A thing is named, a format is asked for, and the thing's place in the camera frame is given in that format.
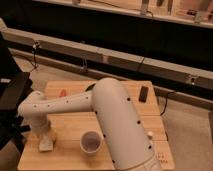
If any white sponge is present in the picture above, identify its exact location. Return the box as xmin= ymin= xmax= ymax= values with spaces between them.
xmin=39 ymin=141 xmax=53 ymax=152

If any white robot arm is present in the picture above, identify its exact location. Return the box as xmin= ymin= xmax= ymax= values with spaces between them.
xmin=18 ymin=78 xmax=163 ymax=171

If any green ceramic bowl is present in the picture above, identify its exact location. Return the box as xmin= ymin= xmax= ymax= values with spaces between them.
xmin=85 ymin=84 xmax=95 ymax=92

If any wooden table top board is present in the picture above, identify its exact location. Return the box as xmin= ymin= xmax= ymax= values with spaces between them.
xmin=18 ymin=81 xmax=175 ymax=171

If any white paper cup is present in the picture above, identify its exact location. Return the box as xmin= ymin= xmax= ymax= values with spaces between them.
xmin=80 ymin=131 xmax=102 ymax=156

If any orange carrot toy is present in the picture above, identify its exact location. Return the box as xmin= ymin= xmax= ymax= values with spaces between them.
xmin=59 ymin=89 xmax=66 ymax=97

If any black chair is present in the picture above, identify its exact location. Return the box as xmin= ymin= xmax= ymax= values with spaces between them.
xmin=0 ymin=33 xmax=33 ymax=152

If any clear plastic bottle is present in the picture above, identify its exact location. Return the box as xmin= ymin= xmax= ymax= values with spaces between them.
xmin=147 ymin=131 xmax=154 ymax=139

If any black rectangular block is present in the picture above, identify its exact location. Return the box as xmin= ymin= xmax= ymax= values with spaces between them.
xmin=139 ymin=86 xmax=149 ymax=102

